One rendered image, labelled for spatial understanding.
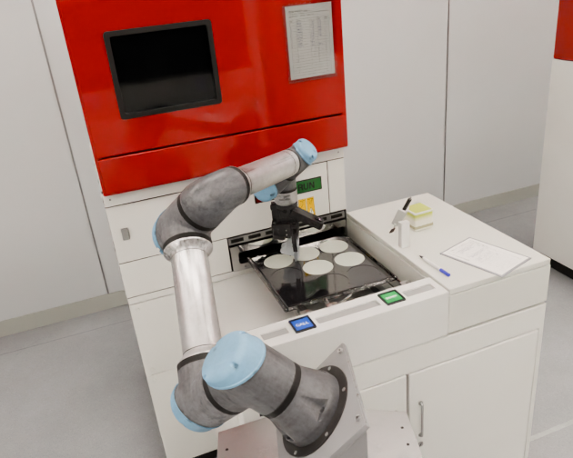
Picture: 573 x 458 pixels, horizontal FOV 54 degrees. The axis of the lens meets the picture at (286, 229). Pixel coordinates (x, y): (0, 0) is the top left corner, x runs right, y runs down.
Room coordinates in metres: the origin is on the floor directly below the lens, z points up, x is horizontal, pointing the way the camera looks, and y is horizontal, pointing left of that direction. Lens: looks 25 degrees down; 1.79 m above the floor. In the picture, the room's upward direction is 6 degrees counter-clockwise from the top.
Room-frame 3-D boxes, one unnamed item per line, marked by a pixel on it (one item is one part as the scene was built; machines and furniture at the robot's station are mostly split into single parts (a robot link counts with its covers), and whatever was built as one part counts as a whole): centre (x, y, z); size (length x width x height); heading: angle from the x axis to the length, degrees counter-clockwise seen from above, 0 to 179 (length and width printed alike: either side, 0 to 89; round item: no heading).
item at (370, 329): (1.25, -0.14, 0.89); 0.55 x 0.09 x 0.14; 109
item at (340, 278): (1.61, -0.09, 0.90); 0.34 x 0.34 x 0.01; 19
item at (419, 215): (1.71, -0.44, 1.00); 0.07 x 0.07 x 0.07; 21
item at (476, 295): (1.64, -0.49, 0.89); 0.62 x 0.35 x 0.14; 19
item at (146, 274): (1.76, 0.16, 1.02); 0.82 x 0.03 x 0.40; 109
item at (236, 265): (1.81, -0.01, 0.89); 0.44 x 0.02 x 0.10; 109
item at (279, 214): (1.67, 0.00, 1.05); 0.09 x 0.08 x 0.12; 82
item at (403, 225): (1.59, -0.36, 1.03); 0.06 x 0.04 x 0.13; 19
